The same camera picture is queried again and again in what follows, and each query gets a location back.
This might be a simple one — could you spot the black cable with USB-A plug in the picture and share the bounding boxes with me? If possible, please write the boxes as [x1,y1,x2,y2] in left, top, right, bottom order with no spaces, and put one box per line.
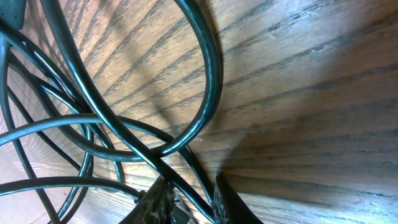
[0,0,224,224]

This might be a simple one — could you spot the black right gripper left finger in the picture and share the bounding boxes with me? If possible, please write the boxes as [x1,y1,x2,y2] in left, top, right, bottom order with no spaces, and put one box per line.
[120,176,175,224]

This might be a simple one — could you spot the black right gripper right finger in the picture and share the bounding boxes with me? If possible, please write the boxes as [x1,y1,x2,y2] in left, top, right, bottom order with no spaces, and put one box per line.
[213,175,262,224]

